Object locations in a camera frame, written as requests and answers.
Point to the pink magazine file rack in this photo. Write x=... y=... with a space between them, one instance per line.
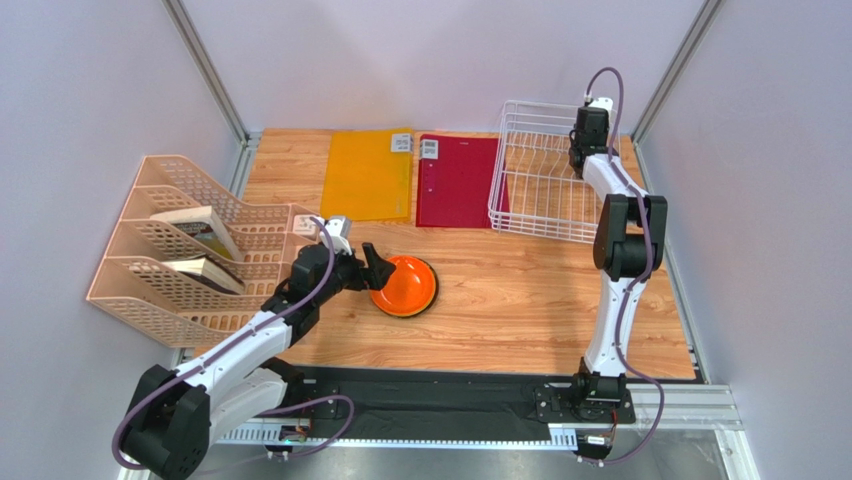
x=132 y=284

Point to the orange file folder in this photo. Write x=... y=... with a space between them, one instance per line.
x=369 y=175

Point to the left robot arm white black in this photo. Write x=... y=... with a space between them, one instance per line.
x=226 y=373

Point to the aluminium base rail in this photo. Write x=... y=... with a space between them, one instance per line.
x=672 y=405

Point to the small white box in organizer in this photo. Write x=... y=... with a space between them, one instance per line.
x=304 y=225

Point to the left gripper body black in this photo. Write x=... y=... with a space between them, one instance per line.
x=347 y=272

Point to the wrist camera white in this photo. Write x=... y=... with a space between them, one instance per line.
x=335 y=232
x=604 y=103

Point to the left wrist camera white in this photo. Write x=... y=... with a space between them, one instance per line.
x=335 y=232

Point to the upper book in rack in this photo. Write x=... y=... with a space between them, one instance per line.
x=205 y=226

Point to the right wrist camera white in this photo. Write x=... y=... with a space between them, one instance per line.
x=604 y=103

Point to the white wire dish rack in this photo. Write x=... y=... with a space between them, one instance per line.
x=534 y=189

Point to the orange plate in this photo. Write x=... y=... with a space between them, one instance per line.
x=406 y=285

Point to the black base mat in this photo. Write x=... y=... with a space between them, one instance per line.
x=399 y=404

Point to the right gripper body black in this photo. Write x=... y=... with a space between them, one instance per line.
x=577 y=158

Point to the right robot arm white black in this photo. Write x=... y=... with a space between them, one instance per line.
x=627 y=248

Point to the red file folder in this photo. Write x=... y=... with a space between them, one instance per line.
x=454 y=181

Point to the lower book in rack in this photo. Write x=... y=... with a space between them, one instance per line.
x=208 y=272

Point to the book in rack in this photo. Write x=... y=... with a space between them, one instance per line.
x=208 y=272
x=205 y=226

